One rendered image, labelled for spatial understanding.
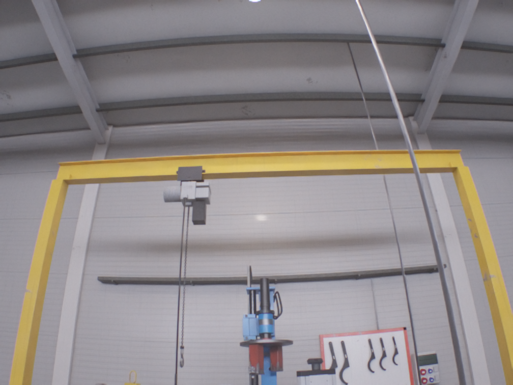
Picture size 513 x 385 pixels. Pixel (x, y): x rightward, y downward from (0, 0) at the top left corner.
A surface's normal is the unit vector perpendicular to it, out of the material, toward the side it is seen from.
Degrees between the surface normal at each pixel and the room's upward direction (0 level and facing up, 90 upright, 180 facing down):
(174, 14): 174
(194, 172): 90
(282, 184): 90
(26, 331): 90
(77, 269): 90
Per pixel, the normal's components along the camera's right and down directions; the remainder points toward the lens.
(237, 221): -0.01, -0.49
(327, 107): 0.03, 0.81
